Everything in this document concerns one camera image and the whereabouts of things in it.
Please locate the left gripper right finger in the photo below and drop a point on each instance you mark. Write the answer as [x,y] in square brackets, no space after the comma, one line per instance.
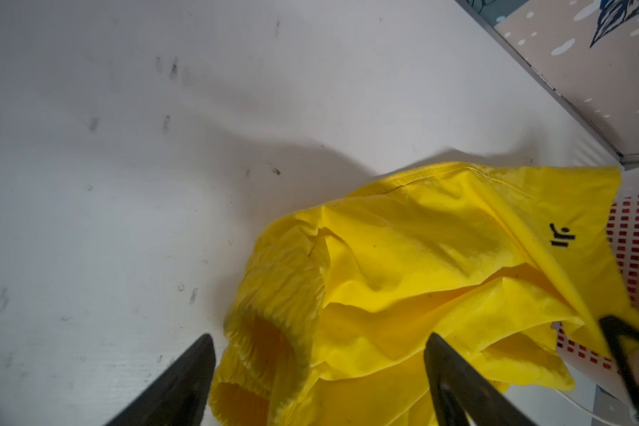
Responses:
[460,395]

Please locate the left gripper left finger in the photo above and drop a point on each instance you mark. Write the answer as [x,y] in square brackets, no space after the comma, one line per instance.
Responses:
[179,395]

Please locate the white plastic basket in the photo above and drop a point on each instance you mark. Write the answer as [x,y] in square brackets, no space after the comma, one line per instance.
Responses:
[593,371]

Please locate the yellow shorts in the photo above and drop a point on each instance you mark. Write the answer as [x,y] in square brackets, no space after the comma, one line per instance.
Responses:
[337,302]

